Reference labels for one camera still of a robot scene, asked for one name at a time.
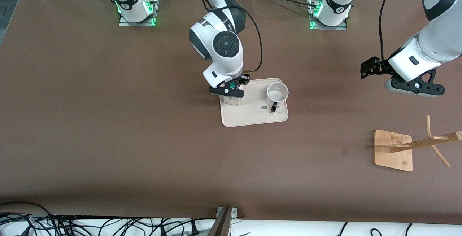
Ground blue white milk carton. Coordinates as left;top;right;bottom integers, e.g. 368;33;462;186
220;81;243;106

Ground white cup black handle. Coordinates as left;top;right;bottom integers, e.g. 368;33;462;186
265;82;289;114

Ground small metal bracket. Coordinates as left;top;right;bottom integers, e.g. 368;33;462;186
216;207;239;219

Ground wooden cup rack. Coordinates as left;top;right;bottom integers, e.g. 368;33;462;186
374;115;462;172

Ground aluminium profile bar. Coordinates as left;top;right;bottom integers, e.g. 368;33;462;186
206;207;233;236

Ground cream rabbit print tray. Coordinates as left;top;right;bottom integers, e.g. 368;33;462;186
220;78;289;127

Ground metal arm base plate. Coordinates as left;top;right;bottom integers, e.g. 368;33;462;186
119;0;157;27
309;0;348;31

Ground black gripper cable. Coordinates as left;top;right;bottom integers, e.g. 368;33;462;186
378;0;403;67
144;0;263;73

